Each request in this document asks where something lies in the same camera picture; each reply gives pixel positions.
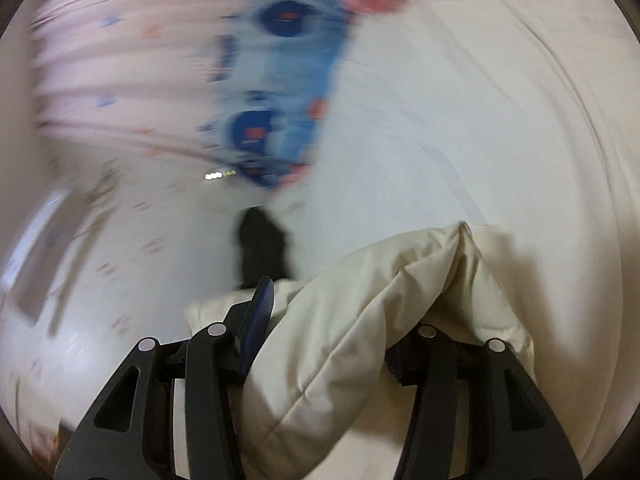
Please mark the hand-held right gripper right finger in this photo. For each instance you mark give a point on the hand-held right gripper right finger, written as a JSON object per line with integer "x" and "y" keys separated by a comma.
{"x": 435, "y": 360}

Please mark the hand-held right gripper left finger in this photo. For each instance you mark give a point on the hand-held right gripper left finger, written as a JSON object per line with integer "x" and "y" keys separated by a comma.
{"x": 256, "y": 320}

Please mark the cream quilted jacket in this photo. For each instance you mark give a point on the cream quilted jacket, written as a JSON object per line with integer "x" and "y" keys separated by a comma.
{"x": 350, "y": 310}

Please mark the black jacket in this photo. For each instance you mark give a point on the black jacket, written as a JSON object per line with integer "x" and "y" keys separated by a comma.
{"x": 262, "y": 250}

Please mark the striped white bed sheet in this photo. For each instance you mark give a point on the striped white bed sheet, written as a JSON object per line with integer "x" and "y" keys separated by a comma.
{"x": 475, "y": 135}

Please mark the whale print curtain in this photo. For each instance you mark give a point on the whale print curtain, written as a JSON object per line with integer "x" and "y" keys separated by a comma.
{"x": 280, "y": 85}

